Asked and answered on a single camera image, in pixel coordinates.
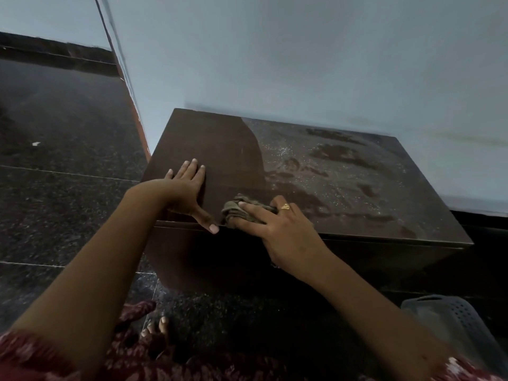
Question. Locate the person's right hand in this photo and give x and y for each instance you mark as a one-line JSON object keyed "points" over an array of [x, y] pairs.
{"points": [[289, 238]]}

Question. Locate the person's left hand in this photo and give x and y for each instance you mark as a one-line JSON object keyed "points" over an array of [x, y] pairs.
{"points": [[183, 192]]}

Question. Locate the person's left middle finger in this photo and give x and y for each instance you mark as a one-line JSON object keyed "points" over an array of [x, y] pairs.
{"points": [[191, 169]]}

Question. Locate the person's right thumb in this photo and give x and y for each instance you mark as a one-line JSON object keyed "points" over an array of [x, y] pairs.
{"points": [[247, 226]]}

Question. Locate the person's left thumb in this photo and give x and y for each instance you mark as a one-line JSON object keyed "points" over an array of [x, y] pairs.
{"points": [[207, 222]]}

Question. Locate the person's left little finger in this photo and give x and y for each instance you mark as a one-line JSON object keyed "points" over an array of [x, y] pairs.
{"points": [[169, 175]]}

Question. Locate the grey-brown cleaning rag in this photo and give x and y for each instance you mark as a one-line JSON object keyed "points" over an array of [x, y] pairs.
{"points": [[235, 210]]}

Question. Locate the person's right forearm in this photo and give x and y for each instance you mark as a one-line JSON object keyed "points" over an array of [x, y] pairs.
{"points": [[369, 313]]}

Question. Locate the person's left forearm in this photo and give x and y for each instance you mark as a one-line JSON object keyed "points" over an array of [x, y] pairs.
{"points": [[91, 273]]}

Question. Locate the dark brown wooden cabinet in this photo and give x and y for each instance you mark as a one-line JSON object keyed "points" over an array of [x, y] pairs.
{"points": [[349, 178]]}

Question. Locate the person's bare foot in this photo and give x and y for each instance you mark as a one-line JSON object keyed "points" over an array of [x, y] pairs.
{"points": [[155, 337]]}

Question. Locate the red patterned garment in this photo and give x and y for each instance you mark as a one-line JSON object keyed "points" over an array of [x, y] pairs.
{"points": [[131, 361]]}

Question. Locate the grey perforated plastic basket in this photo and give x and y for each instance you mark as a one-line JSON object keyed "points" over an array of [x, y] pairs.
{"points": [[456, 325]]}

